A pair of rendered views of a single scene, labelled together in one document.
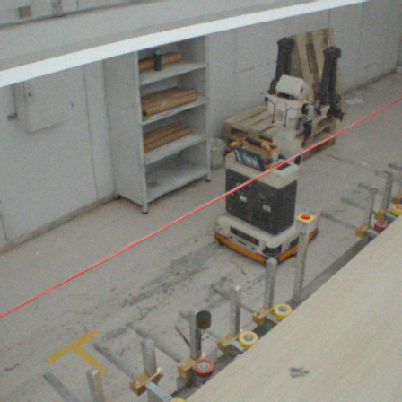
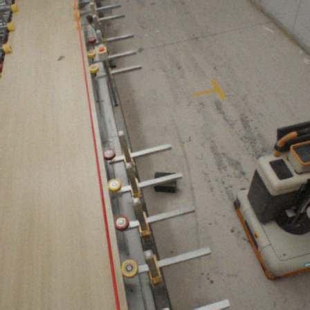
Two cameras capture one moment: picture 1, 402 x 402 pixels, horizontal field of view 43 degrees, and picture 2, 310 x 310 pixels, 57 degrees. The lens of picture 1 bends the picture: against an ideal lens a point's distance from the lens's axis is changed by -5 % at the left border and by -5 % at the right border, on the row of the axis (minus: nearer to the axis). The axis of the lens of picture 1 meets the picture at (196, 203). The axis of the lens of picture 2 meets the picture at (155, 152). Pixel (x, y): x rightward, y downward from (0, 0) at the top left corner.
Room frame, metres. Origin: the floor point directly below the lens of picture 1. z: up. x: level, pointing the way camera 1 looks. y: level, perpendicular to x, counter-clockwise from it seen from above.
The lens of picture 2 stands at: (3.54, -1.83, 2.31)
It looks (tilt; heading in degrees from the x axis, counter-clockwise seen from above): 51 degrees down; 129
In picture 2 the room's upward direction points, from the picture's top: 9 degrees counter-clockwise
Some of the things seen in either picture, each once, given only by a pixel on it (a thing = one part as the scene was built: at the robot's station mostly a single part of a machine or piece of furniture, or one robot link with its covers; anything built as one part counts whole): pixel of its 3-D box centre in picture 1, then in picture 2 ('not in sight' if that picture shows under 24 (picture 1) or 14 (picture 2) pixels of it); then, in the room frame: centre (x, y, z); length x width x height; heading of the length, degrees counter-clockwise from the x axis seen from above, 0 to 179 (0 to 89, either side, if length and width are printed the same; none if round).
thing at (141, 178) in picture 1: (160, 117); not in sight; (4.70, 0.33, 0.78); 0.90 x 0.45 x 1.55; 136
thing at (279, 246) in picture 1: (267, 225); (288, 223); (3.74, -0.59, 0.16); 0.67 x 0.64 x 0.25; 135
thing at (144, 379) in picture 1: (146, 380); not in sight; (1.39, 0.21, 0.95); 0.14 x 0.06 x 0.05; 136
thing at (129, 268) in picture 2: not in sight; (131, 270); (3.09, -1.61, 0.85); 0.08 x 0.08 x 0.11
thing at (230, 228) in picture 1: (244, 235); not in sight; (3.50, -0.37, 0.23); 0.41 x 0.02 x 0.08; 45
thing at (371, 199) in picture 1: (367, 220); (127, 157); (2.66, -1.03, 0.86); 0.04 x 0.04 x 0.48; 46
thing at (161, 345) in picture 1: (170, 353); (112, 40); (1.64, 0.13, 0.84); 0.43 x 0.03 x 0.04; 46
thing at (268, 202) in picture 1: (263, 184); (298, 184); (3.68, -0.52, 0.59); 0.55 x 0.34 x 0.83; 45
